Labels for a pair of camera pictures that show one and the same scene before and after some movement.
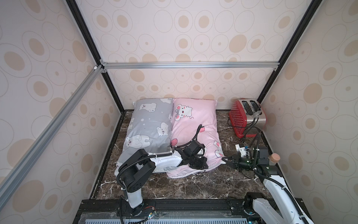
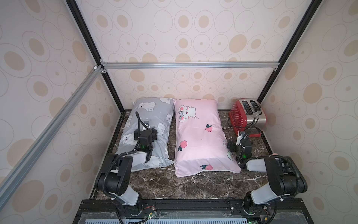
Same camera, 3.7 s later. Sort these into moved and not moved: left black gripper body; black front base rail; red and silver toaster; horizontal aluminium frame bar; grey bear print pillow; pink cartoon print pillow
Moved: left black gripper body; pink cartoon print pillow
Not moved: horizontal aluminium frame bar; red and silver toaster; black front base rail; grey bear print pillow
